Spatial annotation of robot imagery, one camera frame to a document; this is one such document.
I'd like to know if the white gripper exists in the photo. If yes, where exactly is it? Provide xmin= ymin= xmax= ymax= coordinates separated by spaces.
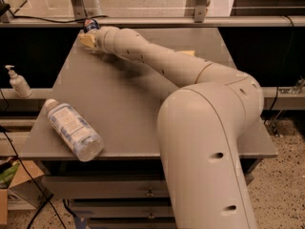
xmin=78 ymin=26 xmax=119 ymax=53

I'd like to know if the blue pepsi can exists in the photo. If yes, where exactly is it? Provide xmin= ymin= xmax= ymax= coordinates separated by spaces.
xmin=83 ymin=19 xmax=100 ymax=32

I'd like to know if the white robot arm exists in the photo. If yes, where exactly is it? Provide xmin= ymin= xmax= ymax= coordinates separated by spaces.
xmin=78 ymin=27 xmax=264 ymax=229

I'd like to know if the white pump dispenser bottle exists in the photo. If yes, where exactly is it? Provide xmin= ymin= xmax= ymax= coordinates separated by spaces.
xmin=5 ymin=65 xmax=32 ymax=98

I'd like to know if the blue plastic water bottle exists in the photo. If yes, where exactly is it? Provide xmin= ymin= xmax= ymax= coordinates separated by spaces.
xmin=45 ymin=99 xmax=104 ymax=162

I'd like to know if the yellow sponge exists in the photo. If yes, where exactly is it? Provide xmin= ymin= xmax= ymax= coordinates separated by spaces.
xmin=179 ymin=51 xmax=194 ymax=56

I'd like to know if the top grey drawer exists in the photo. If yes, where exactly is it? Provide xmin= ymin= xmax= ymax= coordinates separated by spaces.
xmin=41 ymin=172 xmax=255 ymax=200

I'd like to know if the grey drawer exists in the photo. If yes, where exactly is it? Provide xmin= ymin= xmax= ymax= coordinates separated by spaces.
xmin=88 ymin=218 xmax=176 ymax=229
xmin=70 ymin=198 xmax=173 ymax=219
xmin=41 ymin=172 xmax=255 ymax=200

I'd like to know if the grey drawer cabinet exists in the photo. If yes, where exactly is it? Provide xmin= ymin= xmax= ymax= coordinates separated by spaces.
xmin=19 ymin=27 xmax=278 ymax=229

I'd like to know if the green packet in box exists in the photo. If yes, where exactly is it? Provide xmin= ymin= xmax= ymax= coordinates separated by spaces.
xmin=0 ymin=162 xmax=19 ymax=189

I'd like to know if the cardboard box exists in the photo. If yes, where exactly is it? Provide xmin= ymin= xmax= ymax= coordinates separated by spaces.
xmin=0 ymin=160 xmax=51 ymax=225

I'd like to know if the middle grey drawer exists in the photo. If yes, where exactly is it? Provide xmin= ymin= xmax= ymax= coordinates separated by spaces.
xmin=70 ymin=198 xmax=173 ymax=219

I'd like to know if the bottom grey drawer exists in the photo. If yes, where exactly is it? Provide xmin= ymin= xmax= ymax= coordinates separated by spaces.
xmin=88 ymin=218 xmax=176 ymax=229

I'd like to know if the metal frame post left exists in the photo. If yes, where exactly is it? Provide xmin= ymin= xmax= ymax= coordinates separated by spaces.
xmin=71 ymin=0 xmax=86 ymax=19

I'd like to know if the metal frame post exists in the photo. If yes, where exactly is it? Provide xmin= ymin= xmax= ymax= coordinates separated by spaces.
xmin=193 ymin=0 xmax=208 ymax=23
xmin=71 ymin=0 xmax=86 ymax=19

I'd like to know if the black cable on ledge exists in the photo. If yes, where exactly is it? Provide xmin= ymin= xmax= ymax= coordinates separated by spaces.
xmin=0 ymin=0 xmax=110 ymax=25

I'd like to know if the metal frame post right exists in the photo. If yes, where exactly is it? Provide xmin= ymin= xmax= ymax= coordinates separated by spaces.
xmin=193 ymin=0 xmax=208 ymax=23

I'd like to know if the black cable on floor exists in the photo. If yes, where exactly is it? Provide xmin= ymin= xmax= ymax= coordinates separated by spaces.
xmin=0 ymin=89 xmax=68 ymax=229

